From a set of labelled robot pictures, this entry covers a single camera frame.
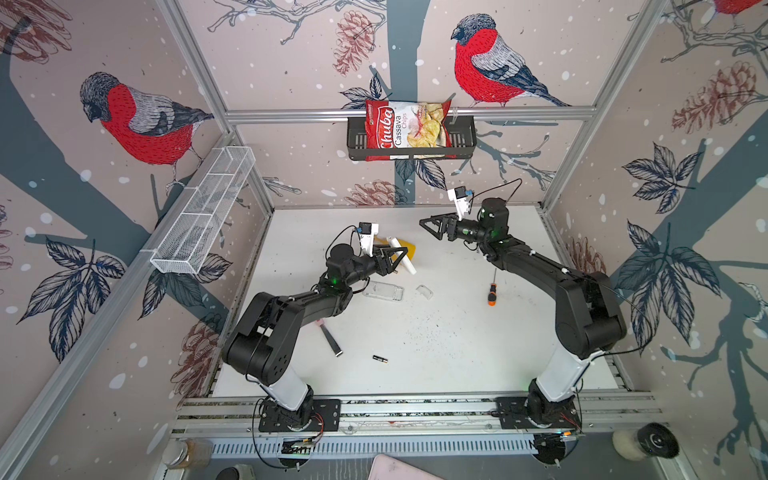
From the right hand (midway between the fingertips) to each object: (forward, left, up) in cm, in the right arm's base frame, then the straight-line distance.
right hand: (421, 227), depth 84 cm
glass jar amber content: (-54, +49, -12) cm, 74 cm away
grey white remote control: (-9, +11, -21) cm, 26 cm away
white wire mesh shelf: (-14, +58, +10) cm, 60 cm away
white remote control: (-7, +7, +1) cm, 10 cm away
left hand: (-7, +5, -2) cm, 9 cm away
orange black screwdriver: (-8, -24, -24) cm, 35 cm away
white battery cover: (-9, -3, -23) cm, 25 cm away
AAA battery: (-29, +11, -23) cm, 39 cm away
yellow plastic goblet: (-8, +11, +4) cm, 15 cm away
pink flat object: (-54, +8, -21) cm, 58 cm away
